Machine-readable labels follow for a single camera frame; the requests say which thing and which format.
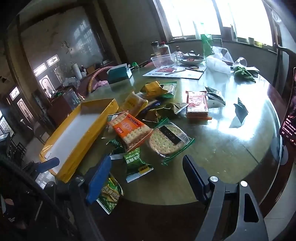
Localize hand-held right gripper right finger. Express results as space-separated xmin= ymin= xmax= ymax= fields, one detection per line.
xmin=182 ymin=155 xmax=269 ymax=241

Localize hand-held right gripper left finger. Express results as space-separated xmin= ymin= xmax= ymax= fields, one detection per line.
xmin=39 ymin=155 xmax=112 ymax=241

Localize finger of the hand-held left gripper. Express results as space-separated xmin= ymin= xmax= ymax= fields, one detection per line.
xmin=23 ymin=157 xmax=60 ymax=179

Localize green pea snack packet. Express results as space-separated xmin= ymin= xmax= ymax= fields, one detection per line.
xmin=96 ymin=173 xmax=125 ymax=215
xmin=123 ymin=148 xmax=154 ymax=183

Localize yellow cardboard box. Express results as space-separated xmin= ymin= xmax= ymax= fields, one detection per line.
xmin=39 ymin=98 xmax=120 ymax=183

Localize orange cracker packet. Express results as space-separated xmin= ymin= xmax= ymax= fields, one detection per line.
xmin=108 ymin=111 xmax=153 ymax=151

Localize round cracker packet green trim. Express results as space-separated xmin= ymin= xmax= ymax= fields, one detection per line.
xmin=146 ymin=118 xmax=195 ymax=166

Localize olive green snack packet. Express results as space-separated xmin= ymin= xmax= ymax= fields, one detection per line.
xmin=142 ymin=102 xmax=189 ymax=124

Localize red cracker packet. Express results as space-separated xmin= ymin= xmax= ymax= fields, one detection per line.
xmin=186 ymin=91 xmax=212 ymax=120

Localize black and silver packet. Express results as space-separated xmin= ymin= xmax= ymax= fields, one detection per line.
xmin=229 ymin=97 xmax=249 ymax=129
xmin=205 ymin=87 xmax=226 ymax=108

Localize blue snack packet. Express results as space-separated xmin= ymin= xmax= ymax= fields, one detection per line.
xmin=138 ymin=100 xmax=163 ymax=117

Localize green-edged cracker packet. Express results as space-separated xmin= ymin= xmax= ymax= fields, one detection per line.
xmin=159 ymin=82 xmax=178 ymax=98

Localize white paper towel roll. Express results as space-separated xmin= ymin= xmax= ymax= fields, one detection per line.
xmin=71 ymin=63 xmax=84 ymax=81

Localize pink hoop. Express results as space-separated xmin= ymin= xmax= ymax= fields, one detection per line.
xmin=86 ymin=66 xmax=114 ymax=94

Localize crumpled yellow snack packet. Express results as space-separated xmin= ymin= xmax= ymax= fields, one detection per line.
xmin=141 ymin=81 xmax=168 ymax=98

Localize teal tissue box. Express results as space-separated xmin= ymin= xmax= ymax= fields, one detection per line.
xmin=107 ymin=63 xmax=134 ymax=85

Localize printed paper sheet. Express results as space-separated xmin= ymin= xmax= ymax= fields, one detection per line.
xmin=142 ymin=64 xmax=208 ymax=81

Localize smartphone with lit screen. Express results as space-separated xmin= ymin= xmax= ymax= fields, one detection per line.
xmin=279 ymin=67 xmax=296 ymax=145

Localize green cloth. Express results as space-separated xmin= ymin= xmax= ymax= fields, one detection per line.
xmin=232 ymin=66 xmax=257 ymax=83

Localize metal bowl with food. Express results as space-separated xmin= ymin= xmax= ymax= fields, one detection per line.
xmin=177 ymin=56 xmax=205 ymax=65

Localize clear plastic bag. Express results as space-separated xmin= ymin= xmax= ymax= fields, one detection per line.
xmin=205 ymin=46 xmax=234 ymax=74

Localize clear plastic container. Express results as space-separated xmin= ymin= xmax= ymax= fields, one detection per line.
xmin=150 ymin=53 xmax=177 ymax=68

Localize drinking glass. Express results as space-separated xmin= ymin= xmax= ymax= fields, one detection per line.
xmin=234 ymin=57 xmax=248 ymax=68

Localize glass jar red lid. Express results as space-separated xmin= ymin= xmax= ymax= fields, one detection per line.
xmin=159 ymin=41 xmax=171 ymax=56

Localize glass jar dark lid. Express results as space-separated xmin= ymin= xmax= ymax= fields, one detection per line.
xmin=151 ymin=41 xmax=160 ymax=57

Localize green plastic bottle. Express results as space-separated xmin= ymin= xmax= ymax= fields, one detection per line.
xmin=199 ymin=23 xmax=215 ymax=58

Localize dark wooden chair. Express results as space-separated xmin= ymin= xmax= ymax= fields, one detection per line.
xmin=273 ymin=43 xmax=296 ymax=95

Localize white bottle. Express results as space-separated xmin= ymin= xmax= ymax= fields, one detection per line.
xmin=230 ymin=24 xmax=238 ymax=42

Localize black cable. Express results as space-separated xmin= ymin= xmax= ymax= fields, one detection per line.
xmin=0 ymin=159 xmax=79 ymax=237

